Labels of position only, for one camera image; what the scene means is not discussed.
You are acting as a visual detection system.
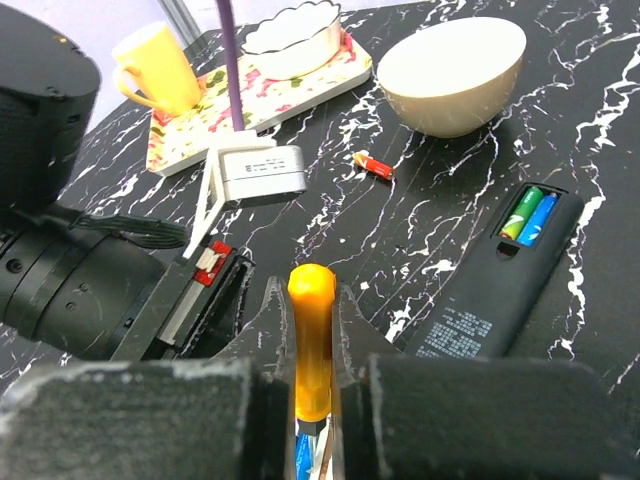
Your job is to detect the light blue battery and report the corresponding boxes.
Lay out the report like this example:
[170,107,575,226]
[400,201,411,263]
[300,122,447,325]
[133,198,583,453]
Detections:
[295,434,313,480]

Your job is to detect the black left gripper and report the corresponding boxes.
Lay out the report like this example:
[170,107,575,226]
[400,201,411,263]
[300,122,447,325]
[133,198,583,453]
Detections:
[110,239,255,360]

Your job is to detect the floral rectangular tray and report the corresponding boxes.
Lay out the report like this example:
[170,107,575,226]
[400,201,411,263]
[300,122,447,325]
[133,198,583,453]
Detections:
[146,32,373,177]

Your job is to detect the yellow mug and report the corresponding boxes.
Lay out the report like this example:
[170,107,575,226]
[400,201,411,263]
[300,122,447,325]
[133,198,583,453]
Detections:
[112,21,203,116]

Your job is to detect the white remote blue batteries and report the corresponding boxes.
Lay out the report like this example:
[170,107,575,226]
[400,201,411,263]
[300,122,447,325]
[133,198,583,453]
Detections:
[296,416,333,480]

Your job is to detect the black remote control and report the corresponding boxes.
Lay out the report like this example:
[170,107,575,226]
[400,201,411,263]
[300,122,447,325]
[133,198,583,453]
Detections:
[404,182,584,359]

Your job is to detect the green blue batteries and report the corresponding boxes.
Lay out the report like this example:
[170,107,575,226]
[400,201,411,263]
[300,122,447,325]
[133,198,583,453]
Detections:
[498,186,559,247]

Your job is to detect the left aluminium frame post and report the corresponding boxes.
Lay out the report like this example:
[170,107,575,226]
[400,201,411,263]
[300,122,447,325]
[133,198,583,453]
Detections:
[157,0,202,45]

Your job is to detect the beige round bowl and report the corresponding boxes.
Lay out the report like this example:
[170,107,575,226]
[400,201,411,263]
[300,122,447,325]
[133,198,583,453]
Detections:
[376,17,527,138]

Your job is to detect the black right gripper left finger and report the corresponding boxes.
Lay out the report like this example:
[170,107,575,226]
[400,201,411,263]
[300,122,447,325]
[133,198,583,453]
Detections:
[1,277,295,479]

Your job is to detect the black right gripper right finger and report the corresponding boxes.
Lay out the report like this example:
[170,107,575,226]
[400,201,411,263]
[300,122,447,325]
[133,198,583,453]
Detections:
[332,284,635,479]

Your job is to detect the red orange battery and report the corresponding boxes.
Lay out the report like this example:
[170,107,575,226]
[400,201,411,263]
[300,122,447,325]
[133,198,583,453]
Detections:
[353,152,394,181]

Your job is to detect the white scalloped bowl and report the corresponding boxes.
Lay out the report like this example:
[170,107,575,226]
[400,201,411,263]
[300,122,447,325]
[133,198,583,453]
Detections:
[241,1,342,81]

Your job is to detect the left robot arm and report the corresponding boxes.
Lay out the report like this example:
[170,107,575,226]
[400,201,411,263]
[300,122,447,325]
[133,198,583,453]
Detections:
[1,6,254,361]

